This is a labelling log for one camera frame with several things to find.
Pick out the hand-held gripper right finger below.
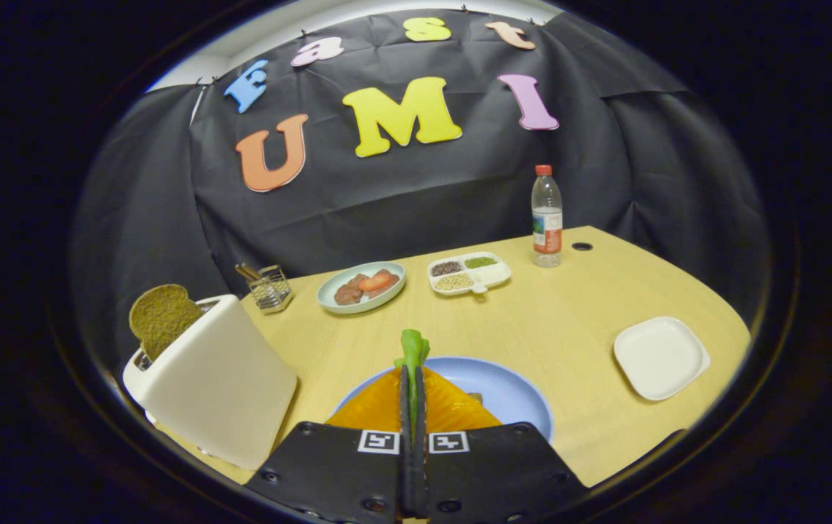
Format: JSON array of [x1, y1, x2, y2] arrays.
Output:
[[414, 364, 591, 524]]

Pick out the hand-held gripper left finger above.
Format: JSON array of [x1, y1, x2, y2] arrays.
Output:
[[245, 364, 416, 524]]

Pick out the green lettuce leaf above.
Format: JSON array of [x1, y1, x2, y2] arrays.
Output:
[[394, 329, 431, 437]]

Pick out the brown toast slice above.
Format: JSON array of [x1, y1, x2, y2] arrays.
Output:
[[129, 284, 204, 363]]

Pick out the blue round plate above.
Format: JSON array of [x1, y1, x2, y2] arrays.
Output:
[[332, 356, 555, 443]]

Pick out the white toaster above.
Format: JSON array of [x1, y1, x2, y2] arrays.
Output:
[[122, 294, 298, 470]]

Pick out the pale green round plate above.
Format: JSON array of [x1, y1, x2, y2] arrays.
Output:
[[317, 261, 407, 314]]

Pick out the white divided seed dish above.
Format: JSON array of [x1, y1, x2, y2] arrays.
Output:
[[427, 252, 512, 297]]

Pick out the white square plate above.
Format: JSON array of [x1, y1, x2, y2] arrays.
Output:
[[613, 316, 711, 402]]

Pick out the clear plastic water bottle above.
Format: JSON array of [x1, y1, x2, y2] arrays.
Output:
[[531, 164, 563, 269]]

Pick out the wire mesh utensil holder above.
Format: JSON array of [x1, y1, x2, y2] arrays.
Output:
[[248, 265, 294, 314]]

